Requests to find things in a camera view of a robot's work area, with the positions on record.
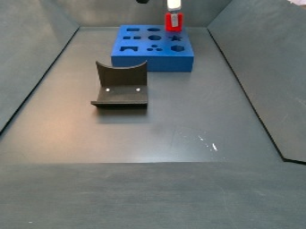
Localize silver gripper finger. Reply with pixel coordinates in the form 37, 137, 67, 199
166, 0, 183, 28

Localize red square-circle peg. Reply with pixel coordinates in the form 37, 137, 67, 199
165, 13, 183, 31

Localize blue shape-sorting block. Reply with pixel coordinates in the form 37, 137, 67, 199
111, 25, 194, 72

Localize black curved holder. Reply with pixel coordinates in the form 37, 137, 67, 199
91, 62, 149, 107

